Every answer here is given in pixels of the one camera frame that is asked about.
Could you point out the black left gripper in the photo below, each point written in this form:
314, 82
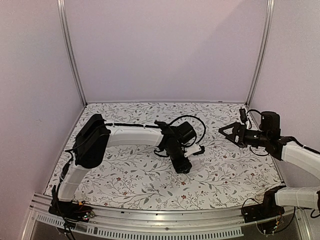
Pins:
180, 168

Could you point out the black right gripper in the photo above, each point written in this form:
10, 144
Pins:
241, 135

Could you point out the white remote control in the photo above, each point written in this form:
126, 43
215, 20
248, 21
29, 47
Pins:
196, 165

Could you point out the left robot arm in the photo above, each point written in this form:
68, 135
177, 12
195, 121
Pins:
97, 135

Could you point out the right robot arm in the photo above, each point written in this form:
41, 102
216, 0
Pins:
283, 148

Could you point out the floral patterned table mat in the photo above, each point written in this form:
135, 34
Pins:
133, 177

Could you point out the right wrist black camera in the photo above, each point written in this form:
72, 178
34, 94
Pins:
243, 115

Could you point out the right aluminium frame post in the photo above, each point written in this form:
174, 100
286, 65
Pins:
270, 4

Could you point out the aluminium frame post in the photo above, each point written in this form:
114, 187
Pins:
270, 4
69, 50

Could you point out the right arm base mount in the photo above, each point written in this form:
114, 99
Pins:
263, 211

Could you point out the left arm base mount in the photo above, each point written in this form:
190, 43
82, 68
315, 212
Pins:
71, 211

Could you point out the front aluminium rail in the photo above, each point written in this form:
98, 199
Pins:
130, 224

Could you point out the left aluminium frame post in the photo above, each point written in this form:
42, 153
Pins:
69, 50

